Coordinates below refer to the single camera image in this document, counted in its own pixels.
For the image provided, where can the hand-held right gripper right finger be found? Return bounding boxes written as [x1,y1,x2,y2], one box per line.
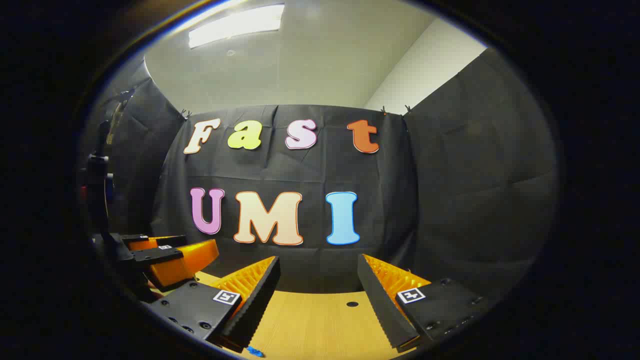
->
[357,253,493,353]

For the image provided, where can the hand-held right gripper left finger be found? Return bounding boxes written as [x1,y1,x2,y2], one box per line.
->
[145,256,282,353]

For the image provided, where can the wooden desktop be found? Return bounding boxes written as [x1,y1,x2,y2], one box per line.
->
[192,270,431,360]

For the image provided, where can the black backdrop cloth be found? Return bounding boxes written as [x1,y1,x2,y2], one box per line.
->
[82,47,561,301]

